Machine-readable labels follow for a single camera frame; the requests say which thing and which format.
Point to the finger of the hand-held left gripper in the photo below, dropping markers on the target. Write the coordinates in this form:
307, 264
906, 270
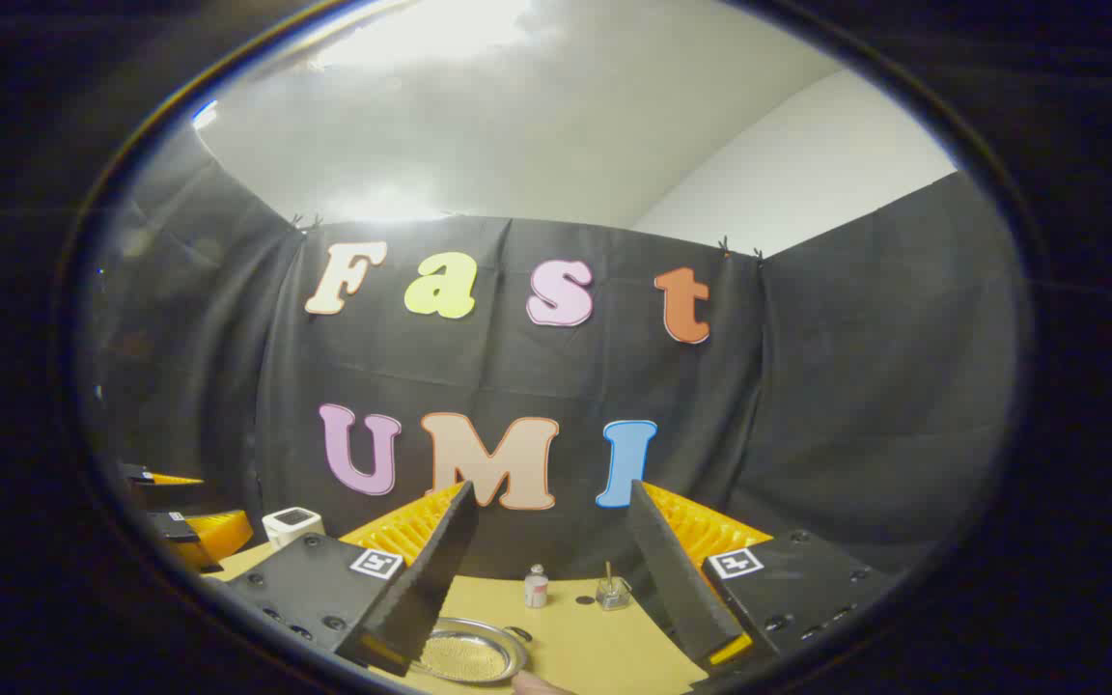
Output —
218, 536
139, 473

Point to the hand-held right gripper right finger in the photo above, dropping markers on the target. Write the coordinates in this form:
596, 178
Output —
677, 589

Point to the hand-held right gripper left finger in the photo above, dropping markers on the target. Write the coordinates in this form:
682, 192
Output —
430, 579

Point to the stainless steel pot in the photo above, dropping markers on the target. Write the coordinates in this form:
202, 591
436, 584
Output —
508, 661

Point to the small glass container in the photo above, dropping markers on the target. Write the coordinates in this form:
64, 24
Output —
613, 595

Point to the white toaster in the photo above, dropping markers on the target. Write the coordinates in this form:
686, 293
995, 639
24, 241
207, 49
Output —
292, 526

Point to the pile of yellow soybeans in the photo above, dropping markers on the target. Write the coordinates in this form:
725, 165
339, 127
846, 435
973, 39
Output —
464, 658

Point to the small white bottle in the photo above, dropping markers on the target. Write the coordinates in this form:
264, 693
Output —
536, 587

